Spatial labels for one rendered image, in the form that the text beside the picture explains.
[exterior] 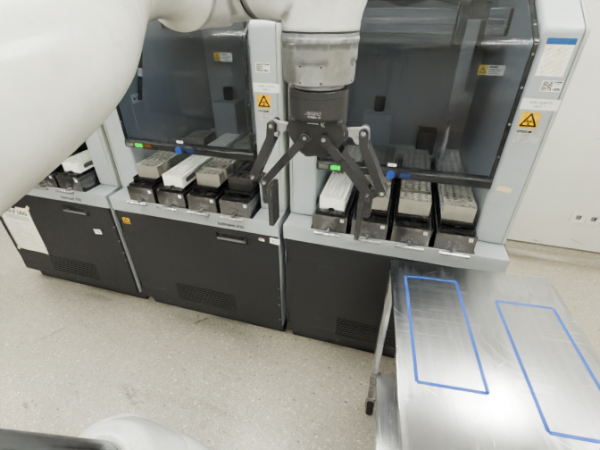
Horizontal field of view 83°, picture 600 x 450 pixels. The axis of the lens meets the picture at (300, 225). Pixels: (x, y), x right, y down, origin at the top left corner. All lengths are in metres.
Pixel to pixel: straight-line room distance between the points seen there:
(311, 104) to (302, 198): 1.00
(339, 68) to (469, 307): 0.76
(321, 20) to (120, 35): 0.25
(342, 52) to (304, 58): 0.04
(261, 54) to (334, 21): 0.90
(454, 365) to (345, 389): 0.94
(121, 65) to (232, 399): 1.63
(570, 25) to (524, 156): 0.36
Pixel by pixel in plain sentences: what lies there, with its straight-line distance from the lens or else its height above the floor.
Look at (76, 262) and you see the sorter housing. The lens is 2.35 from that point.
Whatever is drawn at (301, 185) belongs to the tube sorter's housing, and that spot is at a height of 0.88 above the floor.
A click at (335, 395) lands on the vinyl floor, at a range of 1.73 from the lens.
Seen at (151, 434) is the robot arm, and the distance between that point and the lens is 0.60.
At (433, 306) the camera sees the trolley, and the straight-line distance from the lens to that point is 0.98.
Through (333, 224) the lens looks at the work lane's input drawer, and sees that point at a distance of 1.32.
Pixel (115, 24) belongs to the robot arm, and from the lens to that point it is 0.20.
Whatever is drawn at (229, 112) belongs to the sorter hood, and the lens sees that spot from 1.37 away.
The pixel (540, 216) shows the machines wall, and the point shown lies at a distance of 2.77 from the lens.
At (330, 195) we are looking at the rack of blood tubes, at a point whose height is 0.86.
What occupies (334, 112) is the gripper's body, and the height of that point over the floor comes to 1.38.
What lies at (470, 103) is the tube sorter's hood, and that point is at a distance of 1.22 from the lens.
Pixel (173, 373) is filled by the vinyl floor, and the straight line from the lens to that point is 1.88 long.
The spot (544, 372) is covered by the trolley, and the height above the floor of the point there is 0.82.
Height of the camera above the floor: 1.48
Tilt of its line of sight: 33 degrees down
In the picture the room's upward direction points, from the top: straight up
